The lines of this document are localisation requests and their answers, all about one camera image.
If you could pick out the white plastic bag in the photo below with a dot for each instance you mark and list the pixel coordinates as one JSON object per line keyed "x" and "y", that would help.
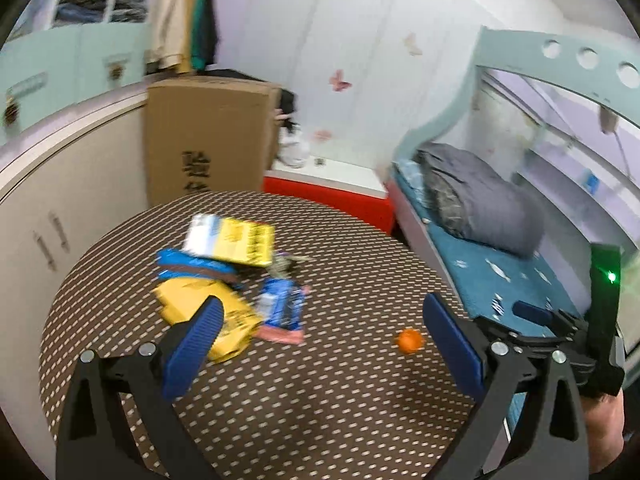
{"x": 294, "y": 150}

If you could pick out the large cardboard box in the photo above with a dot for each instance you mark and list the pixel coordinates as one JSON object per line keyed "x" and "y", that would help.
{"x": 210, "y": 135}

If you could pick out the yellow and white packet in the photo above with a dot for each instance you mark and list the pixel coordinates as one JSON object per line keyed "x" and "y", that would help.
{"x": 230, "y": 237}

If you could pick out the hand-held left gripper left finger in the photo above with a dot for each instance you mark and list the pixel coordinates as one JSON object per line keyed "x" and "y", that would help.
{"x": 195, "y": 345}

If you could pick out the teal bed sheet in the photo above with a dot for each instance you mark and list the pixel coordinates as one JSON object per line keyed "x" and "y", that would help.
{"x": 475, "y": 275}

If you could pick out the pink butterfly sticker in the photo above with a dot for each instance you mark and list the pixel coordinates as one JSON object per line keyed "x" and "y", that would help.
{"x": 340, "y": 80}

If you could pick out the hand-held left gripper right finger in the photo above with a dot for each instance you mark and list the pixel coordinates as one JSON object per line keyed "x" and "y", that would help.
{"x": 455, "y": 345}

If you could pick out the small blue box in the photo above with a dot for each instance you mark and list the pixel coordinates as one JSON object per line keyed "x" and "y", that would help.
{"x": 592, "y": 183}

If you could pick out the grey duvet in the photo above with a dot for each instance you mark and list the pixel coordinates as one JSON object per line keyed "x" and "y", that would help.
{"x": 480, "y": 200}

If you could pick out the round polka-dot table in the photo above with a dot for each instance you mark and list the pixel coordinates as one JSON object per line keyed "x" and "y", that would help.
{"x": 325, "y": 410}

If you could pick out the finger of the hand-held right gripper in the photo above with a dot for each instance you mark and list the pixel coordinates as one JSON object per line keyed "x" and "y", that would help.
{"x": 530, "y": 340}
{"x": 532, "y": 311}

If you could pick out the pale butterfly sticker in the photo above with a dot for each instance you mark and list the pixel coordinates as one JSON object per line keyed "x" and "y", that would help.
{"x": 412, "y": 44}

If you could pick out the metal lamp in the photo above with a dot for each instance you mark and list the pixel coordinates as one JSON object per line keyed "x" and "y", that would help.
{"x": 608, "y": 120}

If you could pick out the white wardrobe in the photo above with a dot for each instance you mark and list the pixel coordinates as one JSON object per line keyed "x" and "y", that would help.
{"x": 350, "y": 20}

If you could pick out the teal bunk bed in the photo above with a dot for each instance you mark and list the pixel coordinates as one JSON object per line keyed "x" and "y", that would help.
{"x": 505, "y": 50}

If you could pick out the low cream cabinet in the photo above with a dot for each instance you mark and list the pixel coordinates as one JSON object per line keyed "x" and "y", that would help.
{"x": 65, "y": 185}

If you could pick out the person's right forearm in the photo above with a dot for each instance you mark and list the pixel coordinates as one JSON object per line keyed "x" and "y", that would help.
{"x": 605, "y": 435}

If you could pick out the small dark blue packet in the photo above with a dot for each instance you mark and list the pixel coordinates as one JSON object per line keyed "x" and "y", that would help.
{"x": 282, "y": 305}

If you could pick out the black coat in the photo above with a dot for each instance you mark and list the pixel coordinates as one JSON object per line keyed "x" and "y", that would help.
{"x": 212, "y": 15}

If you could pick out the green jacket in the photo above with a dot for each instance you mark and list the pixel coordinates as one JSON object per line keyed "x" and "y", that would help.
{"x": 197, "y": 20}

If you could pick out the light blue pillow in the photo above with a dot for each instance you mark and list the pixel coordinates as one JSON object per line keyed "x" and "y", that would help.
{"x": 405, "y": 172}

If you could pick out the small orange ball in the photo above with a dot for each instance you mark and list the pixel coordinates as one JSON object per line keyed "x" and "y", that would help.
{"x": 410, "y": 341}

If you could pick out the pinecone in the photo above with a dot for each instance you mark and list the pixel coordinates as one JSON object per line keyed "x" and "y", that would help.
{"x": 116, "y": 71}
{"x": 11, "y": 114}

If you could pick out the faint butterfly sticker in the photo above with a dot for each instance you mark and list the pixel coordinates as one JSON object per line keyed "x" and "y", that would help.
{"x": 321, "y": 135}

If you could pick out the red box with white top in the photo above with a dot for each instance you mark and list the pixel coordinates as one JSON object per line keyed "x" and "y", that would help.
{"x": 330, "y": 195}

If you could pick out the black bag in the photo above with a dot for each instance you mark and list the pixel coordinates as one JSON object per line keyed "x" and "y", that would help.
{"x": 250, "y": 76}

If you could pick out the cream jacket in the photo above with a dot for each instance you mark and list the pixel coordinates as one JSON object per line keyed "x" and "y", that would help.
{"x": 167, "y": 15}

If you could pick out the pink wrapper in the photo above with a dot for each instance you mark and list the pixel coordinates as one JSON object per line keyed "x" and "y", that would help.
{"x": 280, "y": 336}

